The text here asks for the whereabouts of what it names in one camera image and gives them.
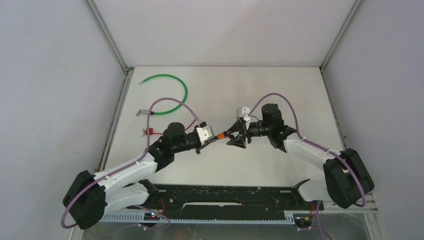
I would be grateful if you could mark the silver keys on red lock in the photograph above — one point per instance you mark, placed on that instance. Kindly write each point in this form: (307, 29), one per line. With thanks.
(142, 133)

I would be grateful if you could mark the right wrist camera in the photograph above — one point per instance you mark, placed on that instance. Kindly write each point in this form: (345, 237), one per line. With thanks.
(243, 116)

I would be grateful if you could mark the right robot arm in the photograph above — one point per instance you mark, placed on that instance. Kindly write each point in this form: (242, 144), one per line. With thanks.
(345, 177)

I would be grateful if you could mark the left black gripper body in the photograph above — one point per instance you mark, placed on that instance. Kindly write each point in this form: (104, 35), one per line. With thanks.
(191, 143)

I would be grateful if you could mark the red cable lock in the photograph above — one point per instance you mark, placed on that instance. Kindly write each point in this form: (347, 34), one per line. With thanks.
(150, 131)

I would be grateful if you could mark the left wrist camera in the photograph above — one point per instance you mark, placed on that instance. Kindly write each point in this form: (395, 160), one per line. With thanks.
(204, 134)

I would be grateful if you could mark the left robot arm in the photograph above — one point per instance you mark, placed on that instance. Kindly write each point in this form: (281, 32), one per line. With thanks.
(92, 195)

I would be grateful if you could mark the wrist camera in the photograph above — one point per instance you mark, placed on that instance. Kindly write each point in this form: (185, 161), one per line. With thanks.
(243, 116)
(204, 134)

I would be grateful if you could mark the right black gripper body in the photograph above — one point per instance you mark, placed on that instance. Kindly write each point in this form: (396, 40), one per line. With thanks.
(255, 129)

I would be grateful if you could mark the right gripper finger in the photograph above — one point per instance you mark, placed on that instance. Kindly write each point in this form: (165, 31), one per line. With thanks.
(237, 141)
(236, 127)

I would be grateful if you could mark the grey cable duct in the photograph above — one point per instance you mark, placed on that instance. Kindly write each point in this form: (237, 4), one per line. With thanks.
(135, 217)

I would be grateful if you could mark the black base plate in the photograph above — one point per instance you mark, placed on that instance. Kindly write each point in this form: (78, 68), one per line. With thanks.
(229, 202)

